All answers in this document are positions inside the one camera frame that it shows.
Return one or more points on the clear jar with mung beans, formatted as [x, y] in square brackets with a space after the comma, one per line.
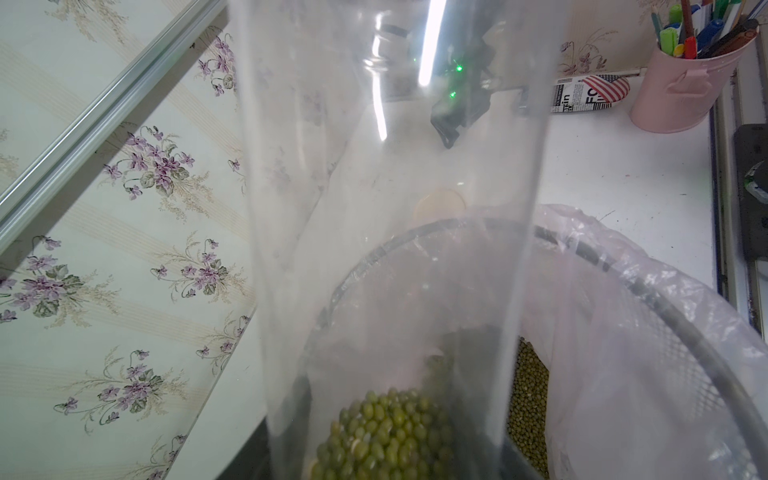
[394, 151]

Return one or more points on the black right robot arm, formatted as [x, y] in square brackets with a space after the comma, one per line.
[455, 74]

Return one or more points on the mung beans in bin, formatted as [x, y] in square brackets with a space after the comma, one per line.
[528, 406]

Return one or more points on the jar with beige lid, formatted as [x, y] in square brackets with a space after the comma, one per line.
[440, 204]

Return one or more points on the mesh bin with plastic bag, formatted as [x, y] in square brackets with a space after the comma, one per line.
[652, 375]

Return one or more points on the pink pen holder cup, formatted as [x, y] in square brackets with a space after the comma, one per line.
[676, 94]

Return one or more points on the pens in holder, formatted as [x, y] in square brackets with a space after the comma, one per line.
[697, 30]

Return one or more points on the aluminium frame post left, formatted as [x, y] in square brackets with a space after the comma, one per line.
[26, 196]

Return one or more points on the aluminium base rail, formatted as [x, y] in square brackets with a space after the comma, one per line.
[742, 282]

